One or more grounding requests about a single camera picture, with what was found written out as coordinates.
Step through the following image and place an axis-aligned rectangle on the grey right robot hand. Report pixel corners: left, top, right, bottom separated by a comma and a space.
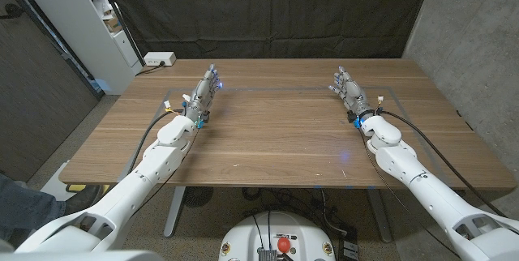
328, 65, 375, 120

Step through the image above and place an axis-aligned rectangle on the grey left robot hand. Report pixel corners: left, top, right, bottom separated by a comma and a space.
184, 64, 224, 124

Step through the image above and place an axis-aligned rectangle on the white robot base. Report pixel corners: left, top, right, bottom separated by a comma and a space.
218, 211, 337, 261

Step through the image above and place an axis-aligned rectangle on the white power strip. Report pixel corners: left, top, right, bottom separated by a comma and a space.
144, 51, 178, 67

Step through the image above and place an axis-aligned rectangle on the round black floor fan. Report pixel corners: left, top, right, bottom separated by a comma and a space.
182, 186, 215, 208

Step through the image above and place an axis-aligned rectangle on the black backdrop cloth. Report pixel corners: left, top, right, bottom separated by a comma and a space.
100, 0, 437, 60

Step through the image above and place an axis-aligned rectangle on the black backdrop stand pole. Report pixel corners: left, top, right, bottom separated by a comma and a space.
93, 0, 146, 67

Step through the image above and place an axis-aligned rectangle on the cardboard box on shelf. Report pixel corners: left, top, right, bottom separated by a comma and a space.
103, 16, 122, 33

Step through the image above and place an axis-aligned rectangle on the white shelf cabinet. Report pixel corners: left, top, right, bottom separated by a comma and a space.
11, 0, 144, 96

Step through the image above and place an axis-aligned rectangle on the person's black shoe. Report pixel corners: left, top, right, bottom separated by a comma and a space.
64, 184, 105, 216

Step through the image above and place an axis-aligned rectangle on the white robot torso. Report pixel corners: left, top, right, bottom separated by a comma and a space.
0, 250, 165, 261

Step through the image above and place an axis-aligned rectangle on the person's leg in jeans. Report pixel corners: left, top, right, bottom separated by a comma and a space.
0, 173, 68, 242

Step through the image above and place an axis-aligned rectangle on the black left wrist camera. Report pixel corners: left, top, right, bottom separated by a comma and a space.
194, 110, 212, 129

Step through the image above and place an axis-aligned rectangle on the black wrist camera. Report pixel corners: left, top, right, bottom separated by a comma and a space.
346, 109, 362, 129
194, 110, 212, 129

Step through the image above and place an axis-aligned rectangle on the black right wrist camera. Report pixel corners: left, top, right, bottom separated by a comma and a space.
346, 109, 362, 129

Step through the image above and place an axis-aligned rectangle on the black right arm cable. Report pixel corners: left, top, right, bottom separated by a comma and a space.
377, 109, 508, 218

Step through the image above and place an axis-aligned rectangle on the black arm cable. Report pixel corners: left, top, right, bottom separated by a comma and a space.
377, 109, 508, 218
128, 109, 186, 175

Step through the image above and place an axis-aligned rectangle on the black power cord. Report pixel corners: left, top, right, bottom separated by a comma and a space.
135, 61, 166, 76

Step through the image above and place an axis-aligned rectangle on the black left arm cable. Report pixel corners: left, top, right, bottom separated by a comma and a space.
128, 109, 186, 175

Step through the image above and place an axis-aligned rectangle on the black floor cable bundle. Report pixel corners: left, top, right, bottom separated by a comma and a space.
242, 187, 350, 237

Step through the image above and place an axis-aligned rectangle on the black door handle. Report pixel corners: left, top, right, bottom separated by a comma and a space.
0, 3, 24, 19

